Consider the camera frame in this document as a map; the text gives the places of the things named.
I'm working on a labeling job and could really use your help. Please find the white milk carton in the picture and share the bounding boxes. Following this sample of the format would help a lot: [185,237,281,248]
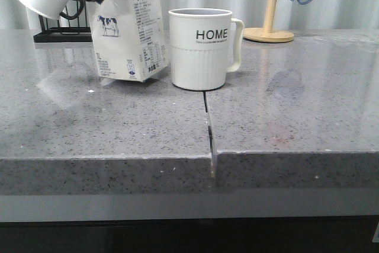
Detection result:
[86,0,168,82]

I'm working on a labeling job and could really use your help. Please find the white HOME mug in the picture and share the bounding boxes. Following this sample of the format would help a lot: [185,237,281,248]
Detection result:
[168,8,245,91]

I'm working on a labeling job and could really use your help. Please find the left white hanging mug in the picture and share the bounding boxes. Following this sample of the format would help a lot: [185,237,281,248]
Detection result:
[19,0,85,20]

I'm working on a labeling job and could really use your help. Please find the wooden mug tree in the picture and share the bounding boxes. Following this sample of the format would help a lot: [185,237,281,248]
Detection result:
[243,0,294,43]

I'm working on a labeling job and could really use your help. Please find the black wire mug rack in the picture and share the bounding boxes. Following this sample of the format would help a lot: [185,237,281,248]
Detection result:
[33,1,92,43]

